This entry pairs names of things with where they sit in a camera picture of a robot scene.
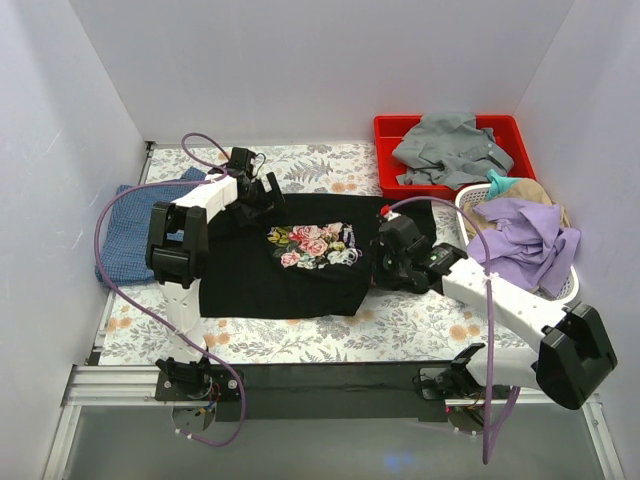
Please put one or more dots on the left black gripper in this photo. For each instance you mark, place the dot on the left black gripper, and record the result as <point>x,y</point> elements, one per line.
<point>261,192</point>

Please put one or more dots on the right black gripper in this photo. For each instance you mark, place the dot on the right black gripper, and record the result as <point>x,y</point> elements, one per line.
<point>388,255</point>

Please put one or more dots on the black floral print t-shirt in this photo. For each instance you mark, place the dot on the black floral print t-shirt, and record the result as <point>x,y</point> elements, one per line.
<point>312,259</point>

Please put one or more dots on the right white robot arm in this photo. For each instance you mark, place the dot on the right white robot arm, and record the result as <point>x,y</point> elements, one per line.
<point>567,352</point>

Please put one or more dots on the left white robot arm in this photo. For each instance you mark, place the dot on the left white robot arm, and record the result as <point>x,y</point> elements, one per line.
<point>178,253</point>

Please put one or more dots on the floral patterned table mat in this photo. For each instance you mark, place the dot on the floral patterned table mat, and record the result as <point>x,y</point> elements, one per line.
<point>389,326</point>

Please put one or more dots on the white plastic laundry basket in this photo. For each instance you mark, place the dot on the white plastic laundry basket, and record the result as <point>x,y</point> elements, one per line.
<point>476,193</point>

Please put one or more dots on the grey shirt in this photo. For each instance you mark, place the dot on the grey shirt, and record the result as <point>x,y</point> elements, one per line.
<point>451,150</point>

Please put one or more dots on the teal garment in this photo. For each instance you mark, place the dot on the teal garment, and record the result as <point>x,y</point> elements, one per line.
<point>498,184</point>

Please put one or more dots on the lilac purple shirt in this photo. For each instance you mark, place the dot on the lilac purple shirt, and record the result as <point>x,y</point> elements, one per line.
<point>528,246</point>

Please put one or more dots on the blue checkered folded shirt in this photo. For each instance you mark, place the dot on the blue checkered folded shirt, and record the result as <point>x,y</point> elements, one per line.
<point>123,253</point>

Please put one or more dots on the beige garment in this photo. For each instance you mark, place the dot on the beige garment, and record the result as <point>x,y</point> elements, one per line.
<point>526,189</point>

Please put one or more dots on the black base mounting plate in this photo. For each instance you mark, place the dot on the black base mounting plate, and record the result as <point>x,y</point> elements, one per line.
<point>307,391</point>

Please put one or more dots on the red plastic bin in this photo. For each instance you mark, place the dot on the red plastic bin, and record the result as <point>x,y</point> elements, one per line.
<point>389,130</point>

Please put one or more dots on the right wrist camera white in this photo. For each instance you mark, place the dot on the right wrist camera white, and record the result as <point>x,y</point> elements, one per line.
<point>387,214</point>

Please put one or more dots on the aluminium frame rail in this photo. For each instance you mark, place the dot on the aluminium frame rail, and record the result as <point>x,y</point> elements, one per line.
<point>111,427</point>

